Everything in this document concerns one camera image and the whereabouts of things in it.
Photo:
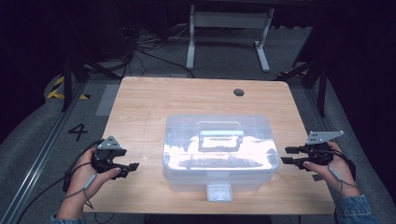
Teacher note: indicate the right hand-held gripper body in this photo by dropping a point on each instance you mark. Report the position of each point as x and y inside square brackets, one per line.
[320, 154]

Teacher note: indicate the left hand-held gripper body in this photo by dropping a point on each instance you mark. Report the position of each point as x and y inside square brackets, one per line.
[104, 155]

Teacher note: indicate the clear plastic storage box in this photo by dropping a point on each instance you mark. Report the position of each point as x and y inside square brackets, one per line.
[219, 146]

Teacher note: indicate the person's right hand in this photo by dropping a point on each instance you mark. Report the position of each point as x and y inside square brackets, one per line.
[341, 174]

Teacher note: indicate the person's left hand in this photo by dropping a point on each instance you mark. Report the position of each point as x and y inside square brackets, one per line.
[81, 177]

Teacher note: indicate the black tripod stand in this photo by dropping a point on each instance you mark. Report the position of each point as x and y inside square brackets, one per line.
[67, 81]
[322, 84]

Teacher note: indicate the yellow black floor tape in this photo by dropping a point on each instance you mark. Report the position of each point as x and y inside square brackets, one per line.
[56, 91]

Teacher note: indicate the grey metal floor rail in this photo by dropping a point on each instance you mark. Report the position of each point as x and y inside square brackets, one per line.
[37, 158]

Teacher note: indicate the white metal desk frame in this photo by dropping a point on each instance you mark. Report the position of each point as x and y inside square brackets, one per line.
[229, 20]

